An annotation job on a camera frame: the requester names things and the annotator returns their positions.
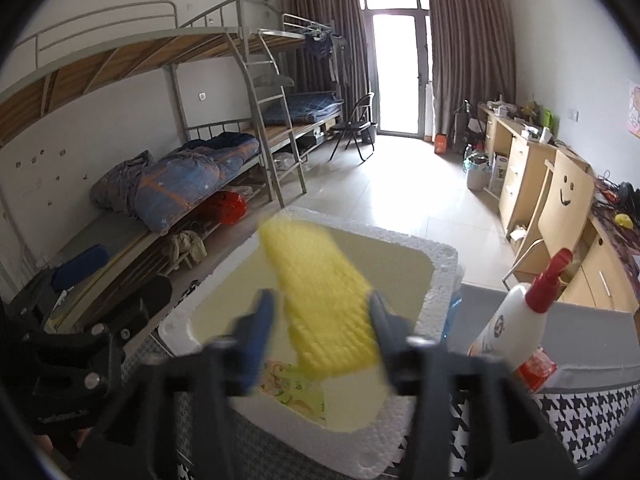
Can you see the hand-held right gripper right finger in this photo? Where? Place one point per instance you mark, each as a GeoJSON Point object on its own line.
{"type": "Point", "coordinates": [380, 327]}

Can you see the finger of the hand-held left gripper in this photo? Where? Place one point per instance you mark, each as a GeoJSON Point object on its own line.
{"type": "Point", "coordinates": [80, 265]}
{"type": "Point", "coordinates": [145, 297]}

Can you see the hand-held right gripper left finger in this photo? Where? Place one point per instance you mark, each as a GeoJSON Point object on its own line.
{"type": "Point", "coordinates": [257, 332]}

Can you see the yellow sponge cloth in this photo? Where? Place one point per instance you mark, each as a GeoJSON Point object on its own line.
{"type": "Point", "coordinates": [320, 290]}

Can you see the white foam box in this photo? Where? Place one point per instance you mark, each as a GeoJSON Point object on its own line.
{"type": "Point", "coordinates": [442, 270]}

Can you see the beige cloth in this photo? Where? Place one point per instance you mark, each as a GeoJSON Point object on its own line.
{"type": "Point", "coordinates": [187, 247]}

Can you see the colourful patterned cloth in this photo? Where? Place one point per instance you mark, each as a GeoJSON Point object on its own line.
{"type": "Point", "coordinates": [295, 395]}

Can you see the blue liquid bottle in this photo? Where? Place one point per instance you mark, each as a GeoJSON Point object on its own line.
{"type": "Point", "coordinates": [452, 310]}

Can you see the blue patterned quilt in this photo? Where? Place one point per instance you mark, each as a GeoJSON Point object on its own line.
{"type": "Point", "coordinates": [180, 185]}

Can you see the white pump bottle red top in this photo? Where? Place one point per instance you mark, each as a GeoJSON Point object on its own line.
{"type": "Point", "coordinates": [505, 325]}

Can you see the red snack packet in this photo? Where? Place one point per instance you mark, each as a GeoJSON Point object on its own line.
{"type": "Point", "coordinates": [537, 370]}

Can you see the white bucket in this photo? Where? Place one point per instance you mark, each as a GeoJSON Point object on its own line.
{"type": "Point", "coordinates": [477, 172]}

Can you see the orange bag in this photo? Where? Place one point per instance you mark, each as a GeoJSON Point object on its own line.
{"type": "Point", "coordinates": [440, 144]}

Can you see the white carton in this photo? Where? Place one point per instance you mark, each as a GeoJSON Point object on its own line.
{"type": "Point", "coordinates": [499, 174]}

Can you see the black bin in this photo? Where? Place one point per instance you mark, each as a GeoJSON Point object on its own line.
{"type": "Point", "coordinates": [371, 132]}

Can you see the black folding chair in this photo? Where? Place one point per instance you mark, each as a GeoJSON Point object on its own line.
{"type": "Point", "coordinates": [356, 126]}

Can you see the grey metal bunk bed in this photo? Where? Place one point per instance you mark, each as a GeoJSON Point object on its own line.
{"type": "Point", "coordinates": [125, 55]}
{"type": "Point", "coordinates": [282, 36]}

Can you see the long wooden desk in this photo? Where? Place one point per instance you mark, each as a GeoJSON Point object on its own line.
{"type": "Point", "coordinates": [520, 160]}

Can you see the wooden chair with smiley face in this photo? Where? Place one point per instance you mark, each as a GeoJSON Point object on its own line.
{"type": "Point", "coordinates": [565, 210]}

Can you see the houndstooth tablecloth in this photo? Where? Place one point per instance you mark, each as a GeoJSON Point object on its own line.
{"type": "Point", "coordinates": [590, 410]}

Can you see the blue checked bedding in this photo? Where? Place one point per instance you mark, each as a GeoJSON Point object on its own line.
{"type": "Point", "coordinates": [305, 107]}

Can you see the yellow toy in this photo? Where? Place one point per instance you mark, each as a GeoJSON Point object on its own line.
{"type": "Point", "coordinates": [622, 220]}

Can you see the glass balcony door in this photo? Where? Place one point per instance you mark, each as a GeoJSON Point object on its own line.
{"type": "Point", "coordinates": [400, 60]}

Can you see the brown curtain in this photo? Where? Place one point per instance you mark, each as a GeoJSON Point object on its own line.
{"type": "Point", "coordinates": [345, 35]}
{"type": "Point", "coordinates": [465, 60]}

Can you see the hanging dark clothes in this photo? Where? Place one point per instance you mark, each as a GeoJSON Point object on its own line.
{"type": "Point", "coordinates": [320, 47]}

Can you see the pink wall poster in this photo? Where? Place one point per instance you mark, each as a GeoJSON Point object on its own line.
{"type": "Point", "coordinates": [634, 107]}

